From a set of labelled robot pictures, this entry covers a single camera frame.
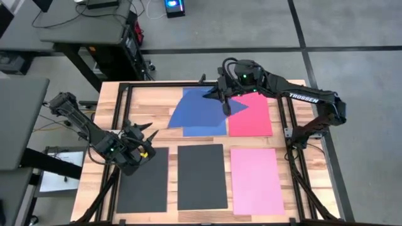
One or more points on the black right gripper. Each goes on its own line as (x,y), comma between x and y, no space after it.
(227,88)

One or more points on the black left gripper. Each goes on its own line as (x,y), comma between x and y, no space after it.
(132,163)

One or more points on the blue paper sheet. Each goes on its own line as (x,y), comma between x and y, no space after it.
(204,132)
(194,113)

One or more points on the red paper sheet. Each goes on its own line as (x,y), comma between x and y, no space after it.
(254,119)

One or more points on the black paper sheet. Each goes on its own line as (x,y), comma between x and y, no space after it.
(143,188)
(201,179)

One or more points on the pink paper sheet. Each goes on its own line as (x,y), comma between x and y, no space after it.
(257,182)

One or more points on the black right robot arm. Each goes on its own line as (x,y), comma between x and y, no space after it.
(307,97)

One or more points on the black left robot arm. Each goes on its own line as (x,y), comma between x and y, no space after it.
(78,119)

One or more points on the black caster wheel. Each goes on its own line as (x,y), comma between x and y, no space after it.
(151,66)

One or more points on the black computer tower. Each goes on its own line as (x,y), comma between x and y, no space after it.
(113,62)

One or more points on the black device blue light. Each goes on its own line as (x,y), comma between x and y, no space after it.
(174,11)

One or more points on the red box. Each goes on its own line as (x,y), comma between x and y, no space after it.
(139,31)

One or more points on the black desk foot beam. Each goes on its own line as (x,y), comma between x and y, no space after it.
(50,162)

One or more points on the white board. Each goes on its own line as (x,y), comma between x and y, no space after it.
(56,185)

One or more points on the standing desk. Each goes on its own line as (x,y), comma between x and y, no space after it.
(78,28)

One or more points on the grey desk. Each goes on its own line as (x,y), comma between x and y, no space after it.
(12,194)
(19,125)

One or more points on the black flat box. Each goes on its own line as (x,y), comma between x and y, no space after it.
(102,3)

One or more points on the dark grey storage box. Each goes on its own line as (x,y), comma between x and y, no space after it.
(14,64)

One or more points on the black desk equipment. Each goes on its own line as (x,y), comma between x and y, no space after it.
(43,4)

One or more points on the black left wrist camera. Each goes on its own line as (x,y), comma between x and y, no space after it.
(135,145)

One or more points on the small black frame mount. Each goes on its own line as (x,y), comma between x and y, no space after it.
(203,79)

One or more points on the black table frame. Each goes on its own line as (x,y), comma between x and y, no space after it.
(157,84)

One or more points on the silver base bracket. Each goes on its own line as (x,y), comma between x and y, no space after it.
(288,132)

